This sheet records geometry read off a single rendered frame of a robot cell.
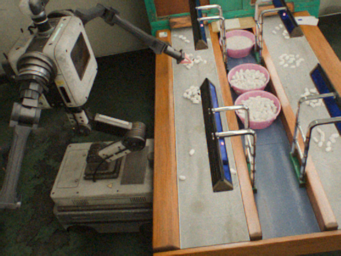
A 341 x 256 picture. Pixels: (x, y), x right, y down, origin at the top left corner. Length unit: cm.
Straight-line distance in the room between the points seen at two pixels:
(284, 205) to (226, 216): 30
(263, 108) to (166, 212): 85
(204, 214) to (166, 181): 25
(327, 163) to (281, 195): 28
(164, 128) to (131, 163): 39
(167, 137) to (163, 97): 34
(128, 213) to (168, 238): 68
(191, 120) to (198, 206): 57
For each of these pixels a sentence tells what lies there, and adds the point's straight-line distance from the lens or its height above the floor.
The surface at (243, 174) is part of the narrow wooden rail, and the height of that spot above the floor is 76.
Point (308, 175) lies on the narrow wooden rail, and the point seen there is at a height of 76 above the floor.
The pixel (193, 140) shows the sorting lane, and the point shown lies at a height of 74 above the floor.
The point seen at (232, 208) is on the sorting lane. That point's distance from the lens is 170.
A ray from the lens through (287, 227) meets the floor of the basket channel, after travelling 174.
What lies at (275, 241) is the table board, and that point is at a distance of 163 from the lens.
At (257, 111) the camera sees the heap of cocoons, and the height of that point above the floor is 74.
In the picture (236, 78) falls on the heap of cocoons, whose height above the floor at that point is 74.
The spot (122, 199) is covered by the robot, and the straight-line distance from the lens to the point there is 222.
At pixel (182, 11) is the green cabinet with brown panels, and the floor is 89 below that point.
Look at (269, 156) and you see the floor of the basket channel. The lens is 195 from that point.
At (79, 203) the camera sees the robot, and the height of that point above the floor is 39.
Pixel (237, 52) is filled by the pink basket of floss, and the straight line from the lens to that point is 257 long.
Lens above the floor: 220
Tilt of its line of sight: 42 degrees down
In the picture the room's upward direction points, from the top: 9 degrees counter-clockwise
